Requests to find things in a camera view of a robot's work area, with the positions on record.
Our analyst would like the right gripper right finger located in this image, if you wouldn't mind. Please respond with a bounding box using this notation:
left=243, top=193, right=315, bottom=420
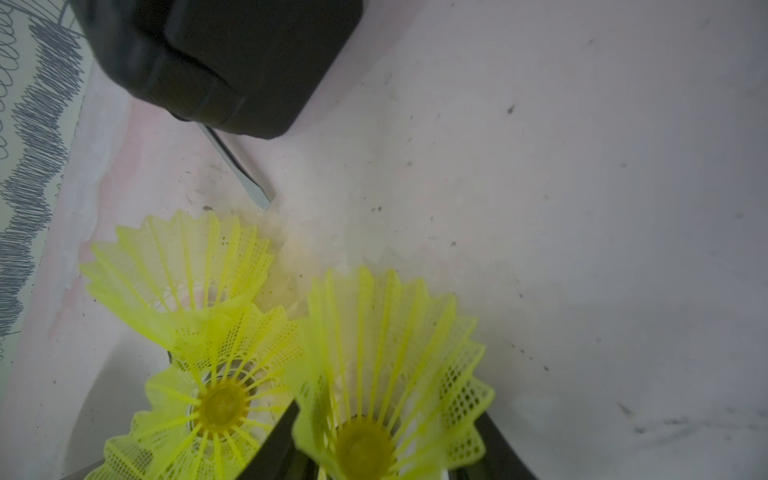
left=455, top=413, right=537, bottom=480

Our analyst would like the yellow shuttlecock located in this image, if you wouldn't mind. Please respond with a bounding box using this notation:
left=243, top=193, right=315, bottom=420
left=80, top=211, right=274, bottom=350
left=87, top=303, right=302, bottom=479
left=286, top=267, right=495, bottom=479

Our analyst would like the black handled screwdriver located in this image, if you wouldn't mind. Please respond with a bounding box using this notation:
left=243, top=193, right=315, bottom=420
left=198, top=123, right=274, bottom=211

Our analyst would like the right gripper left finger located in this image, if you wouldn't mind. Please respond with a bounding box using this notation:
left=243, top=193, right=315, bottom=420
left=237, top=401, right=312, bottom=480

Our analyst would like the black plastic tool case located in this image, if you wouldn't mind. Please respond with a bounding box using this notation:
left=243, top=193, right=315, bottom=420
left=71, top=0, right=364, bottom=139

